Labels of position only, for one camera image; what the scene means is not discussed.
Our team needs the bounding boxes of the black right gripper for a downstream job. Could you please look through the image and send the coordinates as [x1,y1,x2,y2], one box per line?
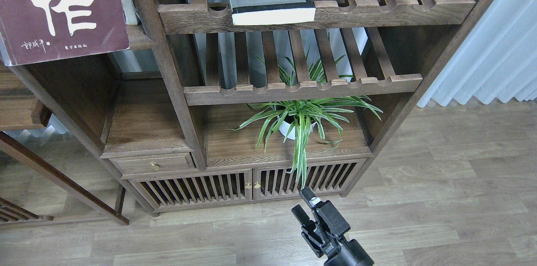
[291,186,374,266]

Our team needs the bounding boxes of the maroon book with white characters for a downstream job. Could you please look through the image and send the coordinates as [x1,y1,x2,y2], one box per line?
[0,0,129,66]

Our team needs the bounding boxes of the white plant pot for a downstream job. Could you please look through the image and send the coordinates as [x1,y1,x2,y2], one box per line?
[279,116,317,141]

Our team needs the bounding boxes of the green spider plant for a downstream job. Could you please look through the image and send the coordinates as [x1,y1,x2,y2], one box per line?
[229,33,383,191]

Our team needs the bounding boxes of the dark wooden bookshelf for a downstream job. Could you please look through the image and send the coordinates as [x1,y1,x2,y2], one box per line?
[10,0,493,214]

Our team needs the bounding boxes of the white curtain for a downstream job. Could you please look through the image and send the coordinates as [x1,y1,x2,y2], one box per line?
[417,0,537,107]

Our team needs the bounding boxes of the wooden side furniture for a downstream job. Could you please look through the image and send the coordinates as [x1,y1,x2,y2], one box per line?
[1,65,129,225]

